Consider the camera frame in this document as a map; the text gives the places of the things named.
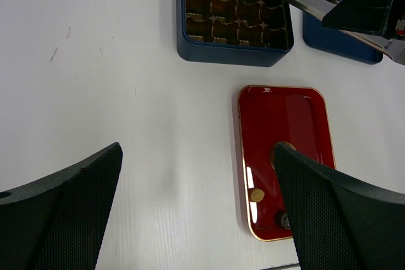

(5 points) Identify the dark round chocolate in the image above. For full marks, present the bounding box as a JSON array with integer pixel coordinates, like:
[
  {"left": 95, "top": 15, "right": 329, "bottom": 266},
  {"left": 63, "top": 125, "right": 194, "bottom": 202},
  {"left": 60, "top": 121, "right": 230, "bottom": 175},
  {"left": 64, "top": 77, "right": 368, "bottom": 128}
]
[{"left": 275, "top": 210, "right": 290, "bottom": 230}]

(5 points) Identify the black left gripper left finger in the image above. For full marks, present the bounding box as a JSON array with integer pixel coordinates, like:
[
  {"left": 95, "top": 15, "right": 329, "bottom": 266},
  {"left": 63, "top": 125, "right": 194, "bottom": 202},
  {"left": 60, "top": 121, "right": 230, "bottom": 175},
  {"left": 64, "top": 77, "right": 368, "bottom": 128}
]
[{"left": 1, "top": 143, "right": 123, "bottom": 269}]

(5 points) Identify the blue chocolate tin box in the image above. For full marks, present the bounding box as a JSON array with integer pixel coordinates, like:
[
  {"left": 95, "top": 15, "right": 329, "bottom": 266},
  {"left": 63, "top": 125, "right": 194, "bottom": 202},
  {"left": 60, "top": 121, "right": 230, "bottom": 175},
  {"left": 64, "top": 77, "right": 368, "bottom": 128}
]
[{"left": 177, "top": 0, "right": 294, "bottom": 67}]

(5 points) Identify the tan ridged chocolate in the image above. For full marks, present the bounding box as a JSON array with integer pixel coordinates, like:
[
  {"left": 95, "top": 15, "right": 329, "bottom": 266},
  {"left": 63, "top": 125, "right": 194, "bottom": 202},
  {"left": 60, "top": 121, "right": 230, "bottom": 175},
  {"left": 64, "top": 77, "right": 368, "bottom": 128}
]
[{"left": 248, "top": 188, "right": 265, "bottom": 203}]

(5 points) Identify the blue tin lid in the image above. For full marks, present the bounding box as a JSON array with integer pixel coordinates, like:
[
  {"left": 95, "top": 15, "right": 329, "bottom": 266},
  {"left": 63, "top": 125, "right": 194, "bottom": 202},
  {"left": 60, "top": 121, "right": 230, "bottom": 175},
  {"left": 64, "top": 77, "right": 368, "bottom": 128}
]
[{"left": 302, "top": 12, "right": 383, "bottom": 64}]

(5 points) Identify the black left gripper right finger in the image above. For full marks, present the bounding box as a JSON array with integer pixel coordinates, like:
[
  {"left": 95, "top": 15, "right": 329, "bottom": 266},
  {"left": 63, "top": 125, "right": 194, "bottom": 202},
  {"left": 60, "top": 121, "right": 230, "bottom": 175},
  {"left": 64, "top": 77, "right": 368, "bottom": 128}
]
[{"left": 273, "top": 142, "right": 404, "bottom": 269}]

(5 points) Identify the red lacquer tray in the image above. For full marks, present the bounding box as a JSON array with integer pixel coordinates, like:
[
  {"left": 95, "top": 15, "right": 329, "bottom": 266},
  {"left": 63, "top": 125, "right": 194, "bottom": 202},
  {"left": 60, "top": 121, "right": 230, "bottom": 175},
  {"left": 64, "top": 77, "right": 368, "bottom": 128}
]
[{"left": 237, "top": 85, "right": 335, "bottom": 242}]

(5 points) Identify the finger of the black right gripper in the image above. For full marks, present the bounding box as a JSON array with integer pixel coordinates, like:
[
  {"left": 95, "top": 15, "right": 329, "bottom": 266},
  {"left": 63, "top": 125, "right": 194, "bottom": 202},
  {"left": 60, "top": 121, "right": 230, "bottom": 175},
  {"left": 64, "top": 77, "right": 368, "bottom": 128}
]
[{"left": 322, "top": 0, "right": 404, "bottom": 37}]

